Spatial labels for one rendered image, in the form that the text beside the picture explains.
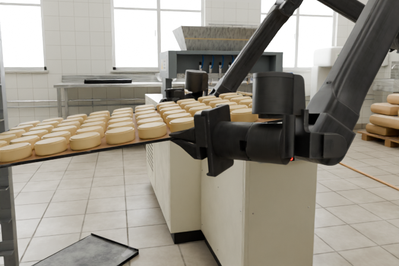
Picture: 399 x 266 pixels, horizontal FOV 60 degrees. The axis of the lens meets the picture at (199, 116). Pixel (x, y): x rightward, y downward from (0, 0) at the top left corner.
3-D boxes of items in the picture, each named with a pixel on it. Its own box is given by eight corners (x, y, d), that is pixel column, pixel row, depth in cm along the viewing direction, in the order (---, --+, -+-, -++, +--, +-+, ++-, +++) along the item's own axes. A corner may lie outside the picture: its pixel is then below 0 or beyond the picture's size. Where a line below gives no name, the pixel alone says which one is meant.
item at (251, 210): (199, 242, 216) (199, 99, 204) (250, 235, 225) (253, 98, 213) (241, 320, 149) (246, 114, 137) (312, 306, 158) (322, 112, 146)
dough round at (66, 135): (38, 149, 61) (36, 138, 61) (48, 143, 66) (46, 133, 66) (67, 145, 61) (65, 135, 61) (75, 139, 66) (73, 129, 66)
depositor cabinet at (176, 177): (146, 181, 333) (144, 94, 321) (218, 175, 351) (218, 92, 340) (170, 247, 211) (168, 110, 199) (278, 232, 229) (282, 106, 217)
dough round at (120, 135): (101, 143, 60) (99, 132, 60) (126, 136, 63) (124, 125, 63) (115, 146, 56) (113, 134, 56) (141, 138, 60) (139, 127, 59)
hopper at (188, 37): (171, 52, 226) (171, 30, 224) (251, 53, 240) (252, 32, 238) (181, 50, 198) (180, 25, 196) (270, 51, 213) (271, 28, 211)
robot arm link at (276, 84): (347, 159, 47) (310, 152, 55) (350, 75, 47) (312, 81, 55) (268, 159, 44) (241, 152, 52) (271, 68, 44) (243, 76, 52)
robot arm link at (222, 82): (307, -1, 99) (293, 0, 109) (292, -14, 98) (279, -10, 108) (220, 119, 106) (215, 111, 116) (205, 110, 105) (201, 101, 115)
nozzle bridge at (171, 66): (160, 104, 230) (158, 52, 226) (259, 101, 249) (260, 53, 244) (168, 110, 199) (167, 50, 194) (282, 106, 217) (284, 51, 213)
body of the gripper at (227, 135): (203, 176, 53) (247, 183, 49) (197, 110, 51) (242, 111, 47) (224, 163, 58) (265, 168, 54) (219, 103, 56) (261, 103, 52)
